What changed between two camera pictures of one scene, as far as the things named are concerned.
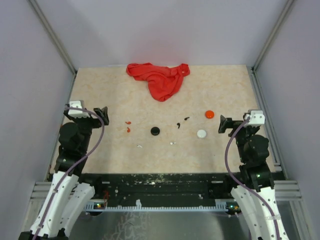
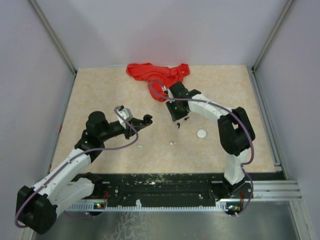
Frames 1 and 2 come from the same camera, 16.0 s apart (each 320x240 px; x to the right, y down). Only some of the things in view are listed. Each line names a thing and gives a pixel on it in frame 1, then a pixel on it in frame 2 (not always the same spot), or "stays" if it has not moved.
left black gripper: (96, 122) → (137, 124)
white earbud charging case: (201, 133) stays
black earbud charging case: (155, 131) → (147, 120)
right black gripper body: (244, 132) → (177, 112)
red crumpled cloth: (163, 83) stays
